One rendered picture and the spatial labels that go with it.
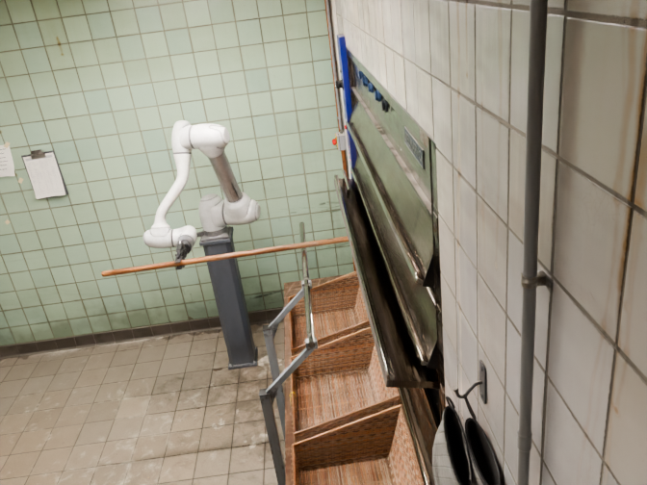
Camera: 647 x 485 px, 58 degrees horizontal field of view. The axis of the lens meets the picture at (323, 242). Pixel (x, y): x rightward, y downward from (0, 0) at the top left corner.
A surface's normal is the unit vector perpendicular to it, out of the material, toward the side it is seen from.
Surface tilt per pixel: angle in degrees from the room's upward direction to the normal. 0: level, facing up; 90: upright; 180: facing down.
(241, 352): 90
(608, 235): 90
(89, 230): 90
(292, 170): 90
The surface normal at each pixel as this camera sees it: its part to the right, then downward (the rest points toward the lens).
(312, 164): 0.07, 0.41
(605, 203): -0.99, 0.14
